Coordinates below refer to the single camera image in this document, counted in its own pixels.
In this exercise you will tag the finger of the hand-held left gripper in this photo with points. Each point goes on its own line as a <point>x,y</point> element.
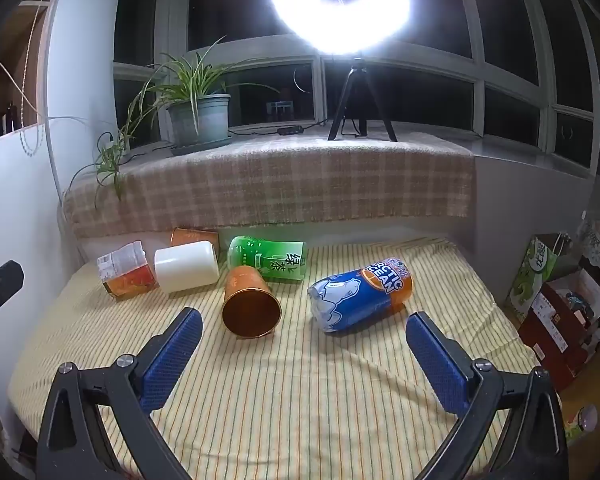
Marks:
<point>2,285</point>

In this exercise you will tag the grey plant saucer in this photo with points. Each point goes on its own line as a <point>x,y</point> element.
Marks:
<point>200,149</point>

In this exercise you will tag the plaid cloth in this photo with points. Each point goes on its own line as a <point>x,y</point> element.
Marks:
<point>305,185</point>

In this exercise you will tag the white window frame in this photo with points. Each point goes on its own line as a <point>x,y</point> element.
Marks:
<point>319,90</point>

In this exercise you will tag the black power strip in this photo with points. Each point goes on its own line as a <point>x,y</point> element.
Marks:
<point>290,130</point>

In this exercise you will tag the yellow striped bed sheet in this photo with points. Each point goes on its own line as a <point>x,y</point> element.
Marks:
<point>300,400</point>

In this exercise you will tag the white board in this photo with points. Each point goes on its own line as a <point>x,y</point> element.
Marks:
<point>15,200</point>

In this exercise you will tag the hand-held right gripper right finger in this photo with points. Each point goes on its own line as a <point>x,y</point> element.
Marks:
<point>437,360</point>

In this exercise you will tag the white cup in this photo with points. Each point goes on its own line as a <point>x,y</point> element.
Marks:
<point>187,266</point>

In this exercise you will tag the black tripod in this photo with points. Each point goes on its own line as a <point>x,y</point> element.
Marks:
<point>356,72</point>

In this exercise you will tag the blue Arctic Ocean can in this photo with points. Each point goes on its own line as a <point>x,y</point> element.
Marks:
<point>355,295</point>

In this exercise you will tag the potted spider plant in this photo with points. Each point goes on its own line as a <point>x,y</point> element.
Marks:
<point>200,117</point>

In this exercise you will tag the red cardboard box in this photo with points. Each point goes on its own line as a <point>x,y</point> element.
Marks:
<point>555,330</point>

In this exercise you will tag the green shopping bag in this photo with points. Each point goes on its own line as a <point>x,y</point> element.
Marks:
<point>535,270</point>

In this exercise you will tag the wooden cabinet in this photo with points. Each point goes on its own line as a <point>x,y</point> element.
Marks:
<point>22,65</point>

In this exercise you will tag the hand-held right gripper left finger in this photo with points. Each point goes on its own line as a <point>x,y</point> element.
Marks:
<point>172,360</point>

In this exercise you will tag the orange metallic cup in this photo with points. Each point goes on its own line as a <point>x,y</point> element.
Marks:
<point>195,236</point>
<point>245,290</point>

